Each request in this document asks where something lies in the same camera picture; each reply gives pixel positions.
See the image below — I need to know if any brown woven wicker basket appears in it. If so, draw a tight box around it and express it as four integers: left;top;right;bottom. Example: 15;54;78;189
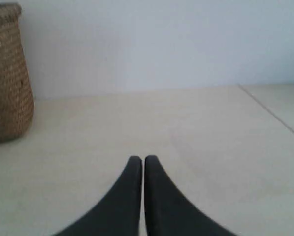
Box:
0;2;34;143

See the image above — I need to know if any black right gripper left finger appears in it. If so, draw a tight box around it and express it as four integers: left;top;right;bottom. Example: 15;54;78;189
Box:
56;156;142;236

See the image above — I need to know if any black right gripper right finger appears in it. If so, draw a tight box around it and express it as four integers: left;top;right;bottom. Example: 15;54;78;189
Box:
144;155;235;236

